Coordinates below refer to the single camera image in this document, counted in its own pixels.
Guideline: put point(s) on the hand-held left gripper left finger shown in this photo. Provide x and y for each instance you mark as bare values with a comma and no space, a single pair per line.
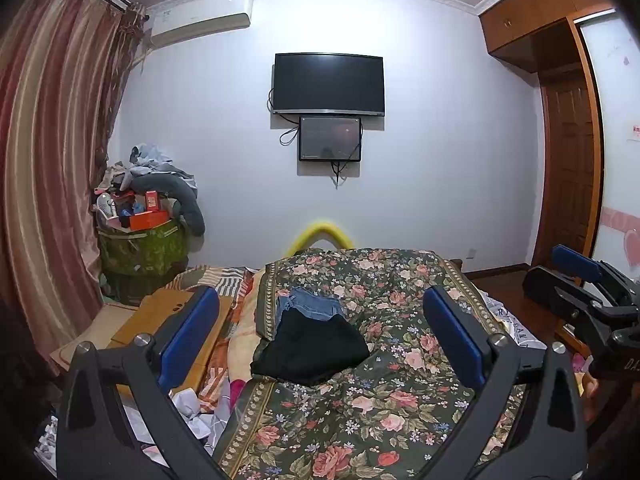
192,325

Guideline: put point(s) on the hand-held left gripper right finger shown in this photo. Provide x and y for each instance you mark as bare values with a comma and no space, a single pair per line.
457,340

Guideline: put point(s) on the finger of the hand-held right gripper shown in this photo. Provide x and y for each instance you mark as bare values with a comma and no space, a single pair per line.
580,262
550,285

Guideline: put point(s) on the black pants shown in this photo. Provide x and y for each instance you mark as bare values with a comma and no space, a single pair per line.
310,350

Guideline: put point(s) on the wooden lap desk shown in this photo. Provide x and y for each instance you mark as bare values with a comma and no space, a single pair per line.
150,315

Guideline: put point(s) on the orange striped quilt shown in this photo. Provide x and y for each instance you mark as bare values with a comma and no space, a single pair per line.
220,360

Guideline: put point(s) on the white printed bedsheet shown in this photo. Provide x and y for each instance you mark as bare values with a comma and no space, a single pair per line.
505,315

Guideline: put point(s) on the white cloth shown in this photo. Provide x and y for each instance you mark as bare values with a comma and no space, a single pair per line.
192,405

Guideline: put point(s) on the green patterned bag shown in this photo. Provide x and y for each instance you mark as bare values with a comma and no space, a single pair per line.
145,250

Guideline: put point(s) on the wooden door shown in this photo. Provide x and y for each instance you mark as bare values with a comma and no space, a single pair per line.
565,170

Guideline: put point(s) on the dark floral blanket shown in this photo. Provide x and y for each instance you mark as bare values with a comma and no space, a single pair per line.
390,410

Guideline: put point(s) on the orange box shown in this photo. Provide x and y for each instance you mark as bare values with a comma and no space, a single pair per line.
150,220

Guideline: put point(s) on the grey pillow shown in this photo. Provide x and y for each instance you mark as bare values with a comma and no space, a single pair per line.
192,210

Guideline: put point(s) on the blue jeans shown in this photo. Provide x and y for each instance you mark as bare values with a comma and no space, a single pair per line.
310,302

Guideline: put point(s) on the small red box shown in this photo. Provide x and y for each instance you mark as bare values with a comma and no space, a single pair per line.
152,201

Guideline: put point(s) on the white sliding wardrobe panel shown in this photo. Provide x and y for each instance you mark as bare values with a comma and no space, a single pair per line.
617,135

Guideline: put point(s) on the yellow foam tube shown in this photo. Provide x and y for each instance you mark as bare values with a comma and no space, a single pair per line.
320,226

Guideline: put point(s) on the pile of grey clothes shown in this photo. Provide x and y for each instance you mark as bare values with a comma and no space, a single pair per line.
145,156

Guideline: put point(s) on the striped pink curtain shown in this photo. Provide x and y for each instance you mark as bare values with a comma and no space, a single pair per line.
50,160

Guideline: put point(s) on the wooden wardrobe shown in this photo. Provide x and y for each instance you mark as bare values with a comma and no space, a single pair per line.
530,15

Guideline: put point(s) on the white air conditioner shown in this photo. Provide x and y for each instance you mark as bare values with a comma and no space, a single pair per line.
200,20

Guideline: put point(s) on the wall socket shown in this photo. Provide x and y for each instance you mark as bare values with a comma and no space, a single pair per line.
470,254

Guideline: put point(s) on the small wall monitor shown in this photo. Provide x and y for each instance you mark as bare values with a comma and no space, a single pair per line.
330,137

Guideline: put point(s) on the black wall television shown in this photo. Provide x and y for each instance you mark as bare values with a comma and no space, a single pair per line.
327,82

